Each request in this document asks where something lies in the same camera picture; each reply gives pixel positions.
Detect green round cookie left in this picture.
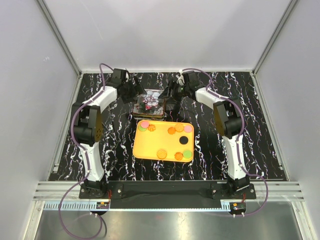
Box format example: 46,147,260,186
138,125,147,132

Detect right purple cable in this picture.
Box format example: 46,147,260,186
179,67,270,216

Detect orange swirl cookie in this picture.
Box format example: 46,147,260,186
174,152,184,161
147,124,156,132
167,127,176,135

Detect tan dotted cookie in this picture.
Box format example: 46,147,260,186
174,123,184,133
156,149,167,160

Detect left orange connector board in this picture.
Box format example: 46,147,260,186
96,201,110,211

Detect tan dotted cookie top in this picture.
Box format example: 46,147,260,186
174,123,184,133

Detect yellow plastic tray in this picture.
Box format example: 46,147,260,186
132,120,195,163

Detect pink round cookie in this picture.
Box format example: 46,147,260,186
184,125,194,133
140,121,150,129

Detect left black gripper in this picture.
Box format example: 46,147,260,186
121,76,147,104

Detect orange swirl cookie centre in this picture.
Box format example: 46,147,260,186
167,127,176,135

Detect black round cookie right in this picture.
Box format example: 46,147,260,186
179,136,189,145

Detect pink round cookie left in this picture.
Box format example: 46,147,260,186
140,121,150,129

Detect orange swirl cookie left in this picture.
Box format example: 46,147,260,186
147,124,156,132

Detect orange swirl cookie bottom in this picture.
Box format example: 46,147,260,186
174,152,184,161

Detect green round cookie right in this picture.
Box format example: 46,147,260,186
182,150,193,159

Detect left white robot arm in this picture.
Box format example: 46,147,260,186
70,68,147,198

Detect gold tin lid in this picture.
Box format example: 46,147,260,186
131,89,166,116

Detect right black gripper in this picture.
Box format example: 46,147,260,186
158,79,189,106

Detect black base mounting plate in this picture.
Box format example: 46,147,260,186
79,180,257,200

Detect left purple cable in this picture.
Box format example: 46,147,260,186
56,62,116,238

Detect pink round cookie right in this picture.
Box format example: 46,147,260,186
184,125,194,133

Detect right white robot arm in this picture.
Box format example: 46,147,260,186
159,68,250,199

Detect right orange connector board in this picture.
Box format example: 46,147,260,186
230,202,247,212

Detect orange connector board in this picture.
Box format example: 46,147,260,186
230,202,247,212
96,201,110,211

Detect tan dotted cookie bottom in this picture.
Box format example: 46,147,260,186
156,149,167,160

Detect purple cable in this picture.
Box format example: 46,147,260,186
56,62,116,238
179,67,270,216

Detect green round cookie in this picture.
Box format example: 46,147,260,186
138,125,147,132
182,150,193,159

